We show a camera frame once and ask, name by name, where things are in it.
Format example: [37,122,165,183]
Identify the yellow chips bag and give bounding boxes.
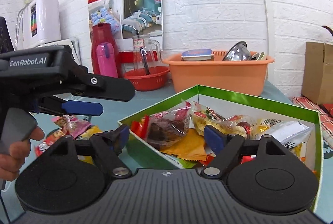
[76,125,103,165]

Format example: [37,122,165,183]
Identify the yellow transparent snack bag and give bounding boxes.
[252,119,282,139]

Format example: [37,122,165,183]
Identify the orange snack packet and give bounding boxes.
[160,128,207,161]

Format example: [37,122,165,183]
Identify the white snack packet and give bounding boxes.
[256,121,313,149]

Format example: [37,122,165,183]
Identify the pink nut snack bag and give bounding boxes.
[52,115,91,138]

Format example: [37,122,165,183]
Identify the red Vidal snack bag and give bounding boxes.
[34,129,65,157]

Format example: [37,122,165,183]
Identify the red fried snack bag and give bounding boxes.
[130,115,150,139]

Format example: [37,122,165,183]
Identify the Danco Galette cookie bag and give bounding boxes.
[191,101,257,139]

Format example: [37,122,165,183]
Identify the person's left hand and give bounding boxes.
[0,127,44,181]

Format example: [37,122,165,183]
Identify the green cardboard box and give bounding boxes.
[121,85,323,214]

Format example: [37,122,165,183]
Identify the pink thermos bottle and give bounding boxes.
[97,42,118,78]

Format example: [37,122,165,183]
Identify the white touchscreen appliance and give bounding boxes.
[38,36,82,65]

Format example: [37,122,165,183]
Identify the white water purifier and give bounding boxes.
[22,0,61,49]

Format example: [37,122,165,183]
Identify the orange plastic basin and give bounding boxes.
[163,51,274,96]

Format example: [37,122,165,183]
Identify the red thermos jug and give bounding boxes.
[91,23,122,78]

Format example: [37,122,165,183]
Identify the red plastic basket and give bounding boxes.
[124,66,170,91]

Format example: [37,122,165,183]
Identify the clear glass pitcher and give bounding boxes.
[132,34,162,75]

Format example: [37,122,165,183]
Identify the brown cardboard box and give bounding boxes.
[301,42,333,105]

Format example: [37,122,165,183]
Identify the blue lidded tin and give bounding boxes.
[181,49,214,61]

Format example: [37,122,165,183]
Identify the bedding poster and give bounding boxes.
[88,0,163,52]

